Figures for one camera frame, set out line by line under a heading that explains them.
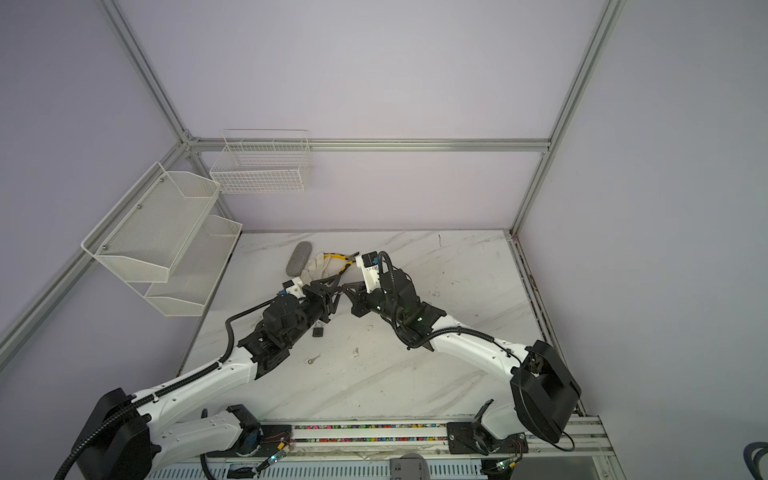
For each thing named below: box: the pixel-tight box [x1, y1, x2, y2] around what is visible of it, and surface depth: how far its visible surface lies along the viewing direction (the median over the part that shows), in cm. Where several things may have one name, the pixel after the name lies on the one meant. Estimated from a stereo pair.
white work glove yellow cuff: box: [301, 252, 349, 285], surface depth 111 cm
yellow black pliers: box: [323, 251, 360, 275], surface depth 113 cm
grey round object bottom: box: [390, 453, 430, 480], surface depth 70 cm
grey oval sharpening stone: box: [286, 241, 312, 277], surface depth 110 cm
